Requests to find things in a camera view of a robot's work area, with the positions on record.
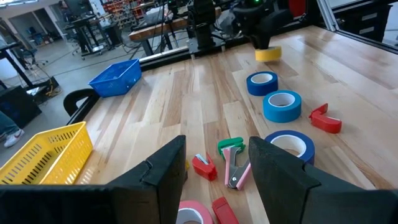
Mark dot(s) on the person's leg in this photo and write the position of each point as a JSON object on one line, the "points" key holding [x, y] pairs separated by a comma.
{"points": [[6, 123]]}

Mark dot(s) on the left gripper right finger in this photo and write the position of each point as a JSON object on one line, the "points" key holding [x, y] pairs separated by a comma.
{"points": [[289, 193]]}

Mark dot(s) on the pink tape roll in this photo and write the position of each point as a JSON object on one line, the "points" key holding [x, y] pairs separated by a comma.
{"points": [[203, 208]]}

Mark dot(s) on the yellow mini stapler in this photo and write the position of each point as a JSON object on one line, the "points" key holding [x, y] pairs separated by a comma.
{"points": [[187, 165]]}

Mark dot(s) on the black desk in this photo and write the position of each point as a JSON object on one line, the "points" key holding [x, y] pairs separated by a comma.
{"points": [[87, 34]]}

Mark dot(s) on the dark blue tape roll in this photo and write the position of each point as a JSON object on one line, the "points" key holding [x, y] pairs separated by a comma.
{"points": [[262, 89], [308, 149]]}

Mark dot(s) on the black floor box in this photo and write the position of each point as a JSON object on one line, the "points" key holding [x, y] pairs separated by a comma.
{"points": [[18, 105]]}

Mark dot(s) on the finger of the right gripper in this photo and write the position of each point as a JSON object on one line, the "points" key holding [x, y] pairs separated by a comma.
{"points": [[255, 41], [269, 42]]}

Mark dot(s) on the yellow plastic basket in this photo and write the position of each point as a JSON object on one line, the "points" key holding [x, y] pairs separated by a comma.
{"points": [[46, 155]]}

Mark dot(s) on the yellow tape roll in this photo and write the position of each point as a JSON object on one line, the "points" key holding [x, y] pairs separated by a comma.
{"points": [[268, 55]]}

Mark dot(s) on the blue plastic basket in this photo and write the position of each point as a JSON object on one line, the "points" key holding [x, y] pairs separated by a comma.
{"points": [[116, 77]]}

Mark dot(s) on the wooden workbench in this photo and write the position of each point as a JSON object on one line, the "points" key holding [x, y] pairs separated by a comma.
{"points": [[168, 28]]}

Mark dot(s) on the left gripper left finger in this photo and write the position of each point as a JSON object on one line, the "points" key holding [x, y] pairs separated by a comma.
{"points": [[149, 193]]}

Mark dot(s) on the green mini stapler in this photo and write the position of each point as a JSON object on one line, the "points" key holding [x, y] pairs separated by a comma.
{"points": [[230, 143]]}

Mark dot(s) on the person's shoe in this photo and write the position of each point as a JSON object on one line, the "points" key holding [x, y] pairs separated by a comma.
{"points": [[14, 138]]}

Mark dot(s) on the dark drawer cabinet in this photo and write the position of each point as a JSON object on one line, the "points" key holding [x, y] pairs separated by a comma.
{"points": [[367, 21]]}

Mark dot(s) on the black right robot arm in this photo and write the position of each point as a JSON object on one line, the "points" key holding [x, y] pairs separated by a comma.
{"points": [[202, 25]]}

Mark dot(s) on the red mini stapler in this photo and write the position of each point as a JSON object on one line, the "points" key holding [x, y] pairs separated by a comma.
{"points": [[205, 169], [325, 123], [224, 211]]}

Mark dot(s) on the light blue tape roll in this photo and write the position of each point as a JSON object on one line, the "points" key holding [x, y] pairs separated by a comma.
{"points": [[281, 114]]}

